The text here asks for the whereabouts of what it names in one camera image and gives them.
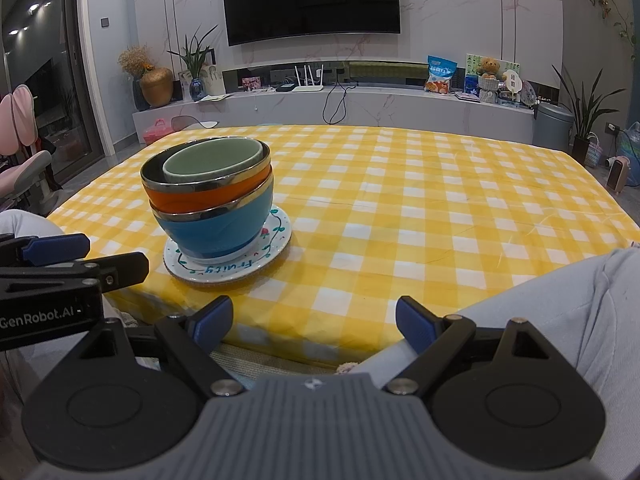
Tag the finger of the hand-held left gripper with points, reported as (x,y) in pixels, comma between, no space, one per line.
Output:
(125,267)
(55,249)

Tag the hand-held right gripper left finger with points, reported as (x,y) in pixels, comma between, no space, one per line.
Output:
(212,322)

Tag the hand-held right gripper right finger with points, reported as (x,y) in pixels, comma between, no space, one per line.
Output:
(415,322)

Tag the blue steel bowl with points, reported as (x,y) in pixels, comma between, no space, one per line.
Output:
(215,232)

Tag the painted white plate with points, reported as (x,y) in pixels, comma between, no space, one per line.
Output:
(270,240)

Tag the orange steel bowl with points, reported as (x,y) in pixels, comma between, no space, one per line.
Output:
(200,197)

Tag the green ceramic bowl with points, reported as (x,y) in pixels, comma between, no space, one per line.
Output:
(210,162)

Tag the person's left leg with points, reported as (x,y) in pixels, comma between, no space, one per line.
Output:
(25,222)

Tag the person's leg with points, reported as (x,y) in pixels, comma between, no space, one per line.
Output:
(25,222)
(575,300)

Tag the pink chair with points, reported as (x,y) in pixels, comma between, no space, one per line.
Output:
(22,170)

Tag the pink plastic basket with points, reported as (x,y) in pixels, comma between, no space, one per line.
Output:
(157,134)

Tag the person's right leg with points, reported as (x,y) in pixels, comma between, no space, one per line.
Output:
(575,300)

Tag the dark vase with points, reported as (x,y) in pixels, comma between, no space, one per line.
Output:
(139,97)

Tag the gold vase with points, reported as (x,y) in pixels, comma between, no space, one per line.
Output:
(156,87)

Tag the glass sliding door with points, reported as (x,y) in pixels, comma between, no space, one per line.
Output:
(45,60)

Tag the blue glass vase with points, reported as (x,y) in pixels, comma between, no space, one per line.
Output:
(197,89)

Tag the dried flower bunch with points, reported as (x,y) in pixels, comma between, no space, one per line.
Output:
(135,62)

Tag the photo cards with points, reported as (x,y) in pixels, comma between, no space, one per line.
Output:
(214,82)

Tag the white marble TV cabinet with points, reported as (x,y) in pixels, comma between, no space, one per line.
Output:
(400,110)

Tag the green leafy plant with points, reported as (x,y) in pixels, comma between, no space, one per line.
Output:
(195,55)

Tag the grey trash bin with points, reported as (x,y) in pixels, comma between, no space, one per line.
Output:
(552,130)

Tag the small black box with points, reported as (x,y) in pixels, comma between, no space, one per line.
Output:
(285,88)

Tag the long-leaf potted plant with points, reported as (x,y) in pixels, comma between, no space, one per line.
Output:
(580,145)

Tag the white fabric pot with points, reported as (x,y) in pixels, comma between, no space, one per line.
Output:
(488,91)

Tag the small blue box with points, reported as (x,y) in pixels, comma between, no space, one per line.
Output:
(471,85)

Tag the woven basket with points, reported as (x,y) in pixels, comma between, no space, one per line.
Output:
(592,152)

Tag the blue snack bag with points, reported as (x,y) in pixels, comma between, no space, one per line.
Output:
(441,76)

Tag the small space heater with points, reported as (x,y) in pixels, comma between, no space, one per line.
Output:
(619,176)

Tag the white router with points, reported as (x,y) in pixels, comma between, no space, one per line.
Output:
(308,87)

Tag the white round fan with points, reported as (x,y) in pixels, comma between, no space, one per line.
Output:
(512,81)

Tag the brown teddy bear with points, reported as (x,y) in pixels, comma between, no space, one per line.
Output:
(488,68)

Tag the blue water jug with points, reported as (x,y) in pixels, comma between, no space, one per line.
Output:
(632,152)

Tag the pink photo frame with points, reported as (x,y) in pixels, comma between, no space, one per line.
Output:
(251,83)

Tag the wall socket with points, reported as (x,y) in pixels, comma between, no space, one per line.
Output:
(613,127)

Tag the black wall television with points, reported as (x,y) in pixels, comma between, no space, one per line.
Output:
(310,0)

